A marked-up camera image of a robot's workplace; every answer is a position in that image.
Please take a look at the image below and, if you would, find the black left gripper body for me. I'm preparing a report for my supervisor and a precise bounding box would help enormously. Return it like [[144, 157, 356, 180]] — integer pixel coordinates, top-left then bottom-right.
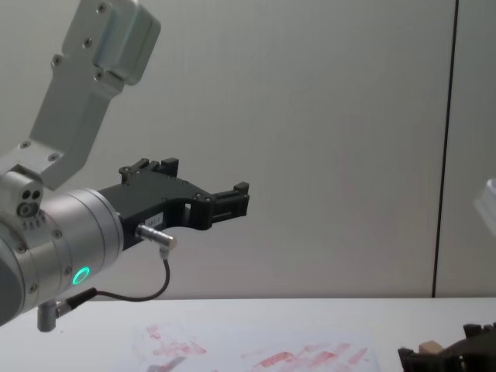
[[96, 169, 202, 251]]

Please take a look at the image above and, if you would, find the thin dark gripper cable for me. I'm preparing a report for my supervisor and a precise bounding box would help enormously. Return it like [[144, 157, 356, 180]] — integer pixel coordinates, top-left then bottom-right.
[[36, 223, 179, 333]]

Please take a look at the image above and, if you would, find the white sheet with red marks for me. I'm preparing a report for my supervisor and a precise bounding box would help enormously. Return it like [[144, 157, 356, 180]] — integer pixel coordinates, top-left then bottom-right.
[[129, 320, 384, 372]]

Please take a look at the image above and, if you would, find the small beige block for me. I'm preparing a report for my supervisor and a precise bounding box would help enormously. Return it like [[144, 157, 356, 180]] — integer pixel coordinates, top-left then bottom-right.
[[418, 339, 443, 356]]

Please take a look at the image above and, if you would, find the white table cloth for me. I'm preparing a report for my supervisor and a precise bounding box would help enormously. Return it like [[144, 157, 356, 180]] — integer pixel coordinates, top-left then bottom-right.
[[0, 297, 496, 372]]

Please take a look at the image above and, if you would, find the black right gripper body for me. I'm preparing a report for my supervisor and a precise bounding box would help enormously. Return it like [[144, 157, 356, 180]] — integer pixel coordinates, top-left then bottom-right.
[[425, 336, 496, 372]]

